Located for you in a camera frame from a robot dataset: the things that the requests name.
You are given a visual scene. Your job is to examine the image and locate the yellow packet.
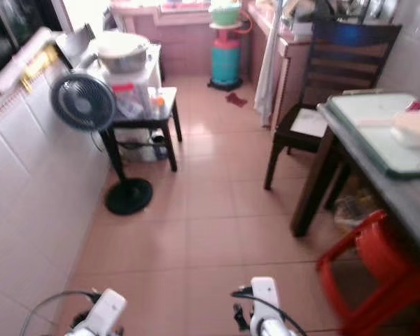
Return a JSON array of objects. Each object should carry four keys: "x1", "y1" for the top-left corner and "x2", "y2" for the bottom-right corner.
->
[{"x1": 20, "y1": 45, "x2": 61, "y2": 92}]

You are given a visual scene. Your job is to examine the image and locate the black pedestal fan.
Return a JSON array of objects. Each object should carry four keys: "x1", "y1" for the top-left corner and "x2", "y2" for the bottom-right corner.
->
[{"x1": 48, "y1": 71, "x2": 154, "y2": 216}]

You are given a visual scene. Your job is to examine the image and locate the white hanging cloth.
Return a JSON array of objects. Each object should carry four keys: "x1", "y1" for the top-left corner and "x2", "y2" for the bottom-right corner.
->
[{"x1": 253, "y1": 0, "x2": 285, "y2": 127}]

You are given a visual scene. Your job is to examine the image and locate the large metal pot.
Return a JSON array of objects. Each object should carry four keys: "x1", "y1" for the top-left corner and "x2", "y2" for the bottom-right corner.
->
[{"x1": 90, "y1": 29, "x2": 152, "y2": 75}]

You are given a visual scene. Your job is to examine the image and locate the dark wooden chair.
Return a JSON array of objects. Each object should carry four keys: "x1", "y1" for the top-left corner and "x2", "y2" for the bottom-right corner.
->
[{"x1": 263, "y1": 19, "x2": 403, "y2": 192}]

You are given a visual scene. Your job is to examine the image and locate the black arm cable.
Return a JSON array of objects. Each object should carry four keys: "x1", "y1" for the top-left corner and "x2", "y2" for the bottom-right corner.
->
[
  {"x1": 230, "y1": 286, "x2": 309, "y2": 336},
  {"x1": 20, "y1": 290, "x2": 103, "y2": 336}
]

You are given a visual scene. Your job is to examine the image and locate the red plastic stool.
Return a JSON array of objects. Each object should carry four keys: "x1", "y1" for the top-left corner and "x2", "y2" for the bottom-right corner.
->
[{"x1": 316, "y1": 208, "x2": 420, "y2": 336}]

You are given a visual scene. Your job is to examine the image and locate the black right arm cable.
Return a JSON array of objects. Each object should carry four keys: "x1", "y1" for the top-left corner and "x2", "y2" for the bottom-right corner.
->
[{"x1": 230, "y1": 286, "x2": 309, "y2": 336}]

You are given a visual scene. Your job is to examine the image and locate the small red rag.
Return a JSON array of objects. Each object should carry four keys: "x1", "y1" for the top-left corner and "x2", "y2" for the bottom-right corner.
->
[{"x1": 225, "y1": 92, "x2": 249, "y2": 108}]

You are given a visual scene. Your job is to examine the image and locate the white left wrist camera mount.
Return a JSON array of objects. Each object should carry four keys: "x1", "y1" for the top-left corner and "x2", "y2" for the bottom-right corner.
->
[{"x1": 82, "y1": 288, "x2": 129, "y2": 336}]

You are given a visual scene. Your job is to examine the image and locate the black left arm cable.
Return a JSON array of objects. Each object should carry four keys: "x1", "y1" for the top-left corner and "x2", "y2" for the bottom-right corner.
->
[{"x1": 20, "y1": 290, "x2": 103, "y2": 336}]

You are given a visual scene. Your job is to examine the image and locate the pink rolled mat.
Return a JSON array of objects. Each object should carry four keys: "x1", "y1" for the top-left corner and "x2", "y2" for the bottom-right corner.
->
[{"x1": 0, "y1": 27, "x2": 57, "y2": 98}]

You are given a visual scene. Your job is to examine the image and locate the white container red label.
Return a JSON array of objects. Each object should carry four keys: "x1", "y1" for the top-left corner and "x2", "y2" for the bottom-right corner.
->
[{"x1": 111, "y1": 82, "x2": 155, "y2": 120}]

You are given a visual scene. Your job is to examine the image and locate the crumpled plastic bag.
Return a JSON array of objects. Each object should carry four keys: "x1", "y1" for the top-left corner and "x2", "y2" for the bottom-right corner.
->
[{"x1": 332, "y1": 183, "x2": 379, "y2": 232}]

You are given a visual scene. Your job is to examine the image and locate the teal gas cylinder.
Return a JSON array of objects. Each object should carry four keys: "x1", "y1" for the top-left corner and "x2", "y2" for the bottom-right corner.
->
[{"x1": 209, "y1": 26, "x2": 245, "y2": 92}]

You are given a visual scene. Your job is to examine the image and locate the small black side table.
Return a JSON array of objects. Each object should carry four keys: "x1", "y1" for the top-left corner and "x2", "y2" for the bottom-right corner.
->
[{"x1": 97, "y1": 85, "x2": 183, "y2": 173}]

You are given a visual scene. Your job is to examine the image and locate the green plastic bowl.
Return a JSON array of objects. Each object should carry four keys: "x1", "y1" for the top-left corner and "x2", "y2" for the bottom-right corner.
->
[{"x1": 209, "y1": 1, "x2": 243, "y2": 28}]

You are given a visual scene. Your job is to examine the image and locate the pale green tray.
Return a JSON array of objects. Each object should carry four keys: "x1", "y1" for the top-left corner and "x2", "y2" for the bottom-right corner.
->
[{"x1": 325, "y1": 92, "x2": 420, "y2": 180}]

